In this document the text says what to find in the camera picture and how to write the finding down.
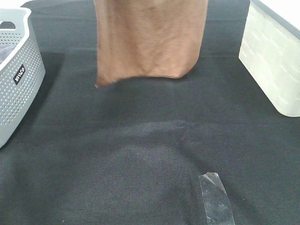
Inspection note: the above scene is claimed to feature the brown microfiber towel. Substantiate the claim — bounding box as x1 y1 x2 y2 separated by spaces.
94 0 208 87

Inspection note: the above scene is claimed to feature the grey towel in basket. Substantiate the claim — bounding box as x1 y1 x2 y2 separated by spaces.
0 44 16 69

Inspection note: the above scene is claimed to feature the black fabric table cover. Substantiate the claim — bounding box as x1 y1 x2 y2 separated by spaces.
0 0 300 225

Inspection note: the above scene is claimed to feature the clear adhesive tape strip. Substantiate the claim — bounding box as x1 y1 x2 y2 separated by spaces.
199 172 235 225

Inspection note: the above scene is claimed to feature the grey perforated plastic basket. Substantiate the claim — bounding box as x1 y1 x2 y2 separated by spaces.
0 7 45 146

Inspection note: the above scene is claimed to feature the white plastic storage bin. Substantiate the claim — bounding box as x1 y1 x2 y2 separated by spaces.
239 0 300 117

